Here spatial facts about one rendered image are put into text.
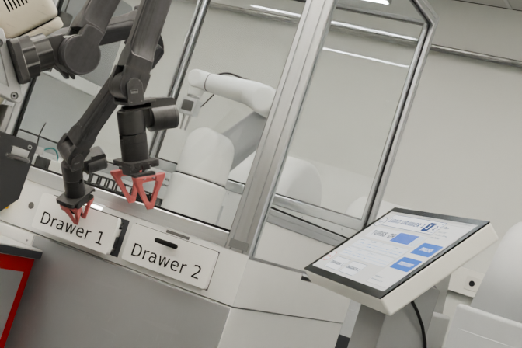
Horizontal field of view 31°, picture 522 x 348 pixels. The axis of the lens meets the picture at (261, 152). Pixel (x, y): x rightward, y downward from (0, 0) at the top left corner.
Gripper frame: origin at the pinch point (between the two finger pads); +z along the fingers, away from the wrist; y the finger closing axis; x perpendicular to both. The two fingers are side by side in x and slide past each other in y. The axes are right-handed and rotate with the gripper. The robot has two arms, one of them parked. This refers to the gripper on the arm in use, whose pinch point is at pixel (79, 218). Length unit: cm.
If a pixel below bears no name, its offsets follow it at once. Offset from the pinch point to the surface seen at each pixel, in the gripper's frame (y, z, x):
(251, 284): 10, 11, -52
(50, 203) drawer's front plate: 2.3, 0.6, 13.3
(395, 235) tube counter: 14, -18, -93
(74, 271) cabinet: -4.6, 16.7, 0.6
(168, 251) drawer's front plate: 3.9, 4.0, -28.4
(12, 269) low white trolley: -16.2, 12.9, 13.8
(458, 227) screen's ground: 8, -31, -110
